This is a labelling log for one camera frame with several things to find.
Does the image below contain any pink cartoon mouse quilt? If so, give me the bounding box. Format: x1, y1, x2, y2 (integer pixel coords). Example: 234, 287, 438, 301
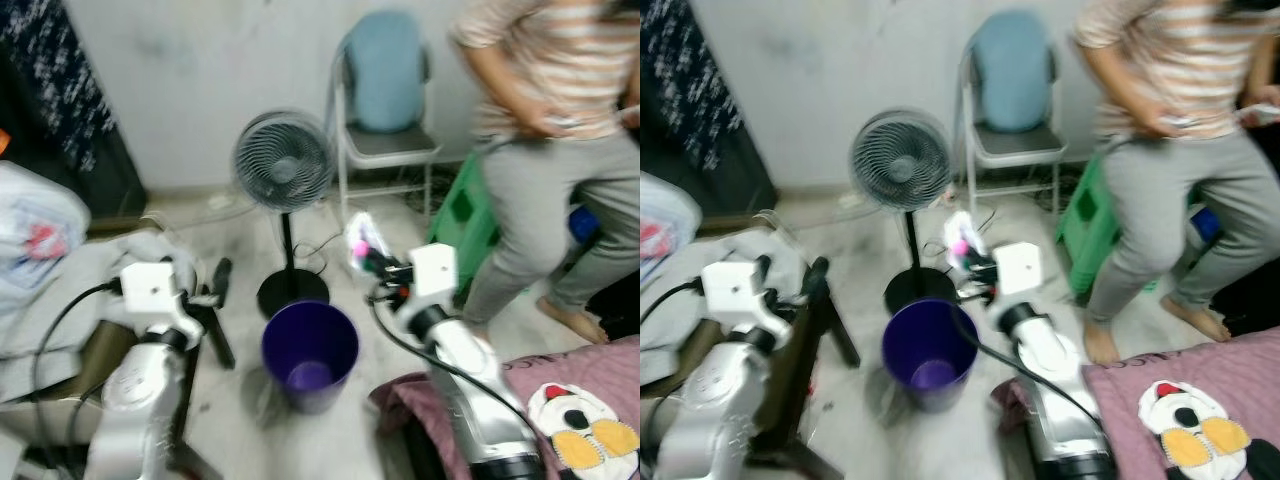
990, 330, 1280, 480
370, 335, 641, 480

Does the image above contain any purple waste bin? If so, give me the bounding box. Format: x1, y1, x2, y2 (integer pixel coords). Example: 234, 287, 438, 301
261, 300, 361, 414
880, 298, 979, 413

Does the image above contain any white plastic bag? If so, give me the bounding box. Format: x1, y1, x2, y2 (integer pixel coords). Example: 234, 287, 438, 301
640, 172, 706, 291
0, 160, 93, 311

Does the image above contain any grey folding chair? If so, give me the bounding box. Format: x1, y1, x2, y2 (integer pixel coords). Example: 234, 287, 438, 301
955, 40, 1066, 216
330, 40, 446, 226

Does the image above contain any grey standing fan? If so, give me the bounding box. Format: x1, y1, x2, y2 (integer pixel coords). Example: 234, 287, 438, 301
232, 108, 338, 321
850, 108, 956, 316

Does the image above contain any black white-patterned cloth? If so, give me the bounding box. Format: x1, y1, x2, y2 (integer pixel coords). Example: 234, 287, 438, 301
0, 0, 149, 216
640, 0, 779, 216

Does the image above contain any blue chair cushion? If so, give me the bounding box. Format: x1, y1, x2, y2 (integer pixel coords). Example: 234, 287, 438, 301
345, 10, 426, 133
968, 10, 1051, 133

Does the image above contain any blue object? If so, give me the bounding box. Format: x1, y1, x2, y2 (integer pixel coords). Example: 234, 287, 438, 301
1190, 205, 1223, 246
568, 205, 603, 243

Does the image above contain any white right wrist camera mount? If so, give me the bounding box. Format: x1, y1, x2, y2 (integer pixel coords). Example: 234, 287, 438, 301
995, 243, 1044, 301
410, 243, 461, 313

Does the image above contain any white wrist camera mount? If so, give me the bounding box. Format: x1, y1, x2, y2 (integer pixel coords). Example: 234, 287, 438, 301
410, 243, 461, 313
120, 260, 204, 346
700, 260, 793, 346
995, 243, 1044, 301

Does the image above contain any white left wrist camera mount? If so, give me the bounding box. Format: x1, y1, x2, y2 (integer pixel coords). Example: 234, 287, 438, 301
120, 260, 204, 346
700, 260, 793, 346

